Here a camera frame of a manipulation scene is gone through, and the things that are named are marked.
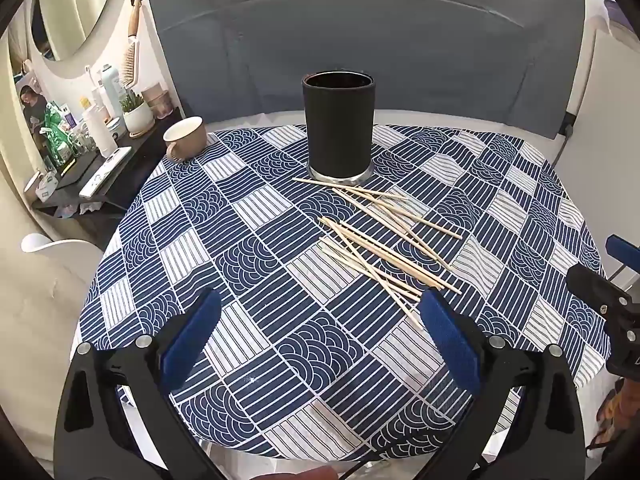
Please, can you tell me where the white chair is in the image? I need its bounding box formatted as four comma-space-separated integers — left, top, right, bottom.
21, 233, 109, 282

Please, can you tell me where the black cylindrical utensil holder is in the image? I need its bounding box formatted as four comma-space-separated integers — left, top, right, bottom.
301, 71, 376, 182

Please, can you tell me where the beige curtain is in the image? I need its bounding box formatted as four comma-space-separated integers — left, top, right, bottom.
0, 125, 101, 466

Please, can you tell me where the wooden hairbrush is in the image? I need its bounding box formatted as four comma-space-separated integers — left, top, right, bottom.
120, 0, 144, 91

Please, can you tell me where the white pot with green plant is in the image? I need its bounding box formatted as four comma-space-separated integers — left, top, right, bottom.
121, 91, 156, 137

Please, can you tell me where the tall white bottle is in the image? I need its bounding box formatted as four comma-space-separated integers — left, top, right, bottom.
82, 105, 119, 157

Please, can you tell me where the bunch of wooden chopsticks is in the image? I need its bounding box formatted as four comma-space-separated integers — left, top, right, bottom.
292, 176, 463, 328

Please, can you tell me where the orange patterned cloth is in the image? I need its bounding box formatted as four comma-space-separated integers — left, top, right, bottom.
587, 379, 637, 452

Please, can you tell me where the beige ceramic cup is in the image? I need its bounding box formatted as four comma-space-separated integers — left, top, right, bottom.
163, 116, 208, 162

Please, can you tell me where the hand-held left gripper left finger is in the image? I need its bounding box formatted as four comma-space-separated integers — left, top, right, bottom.
54, 287, 223, 480

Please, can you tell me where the white remote control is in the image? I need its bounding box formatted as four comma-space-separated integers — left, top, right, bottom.
79, 147, 132, 199

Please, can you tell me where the pink candle jar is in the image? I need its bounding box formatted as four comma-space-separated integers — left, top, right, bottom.
142, 85, 174, 119

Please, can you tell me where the black flat pad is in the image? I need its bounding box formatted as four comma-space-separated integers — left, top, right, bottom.
59, 152, 97, 177

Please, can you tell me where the pastel patterned cloth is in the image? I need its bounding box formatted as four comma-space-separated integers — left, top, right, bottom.
54, 199, 104, 217

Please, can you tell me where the purple basket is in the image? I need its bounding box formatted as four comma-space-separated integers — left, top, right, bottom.
604, 0, 638, 28

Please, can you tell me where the blue patterned tablecloth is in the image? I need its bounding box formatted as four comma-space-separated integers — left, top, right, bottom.
75, 125, 613, 463

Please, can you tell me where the green packet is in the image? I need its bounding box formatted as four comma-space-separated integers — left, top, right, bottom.
46, 102, 70, 163

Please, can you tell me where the round wall mirror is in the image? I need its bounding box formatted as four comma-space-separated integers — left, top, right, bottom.
29, 0, 137, 79

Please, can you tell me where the white cabinet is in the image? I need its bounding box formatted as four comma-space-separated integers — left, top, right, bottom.
565, 27, 640, 281

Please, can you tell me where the black wall shelf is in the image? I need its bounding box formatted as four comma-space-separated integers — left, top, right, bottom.
32, 107, 184, 217

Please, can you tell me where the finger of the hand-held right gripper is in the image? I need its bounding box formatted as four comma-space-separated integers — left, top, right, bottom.
605, 234, 640, 267
567, 263, 640, 333

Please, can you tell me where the pale blue spray bottle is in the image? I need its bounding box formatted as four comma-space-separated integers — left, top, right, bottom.
100, 64, 124, 117

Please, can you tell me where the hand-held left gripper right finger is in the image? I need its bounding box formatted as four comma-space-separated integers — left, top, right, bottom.
419, 287, 587, 480

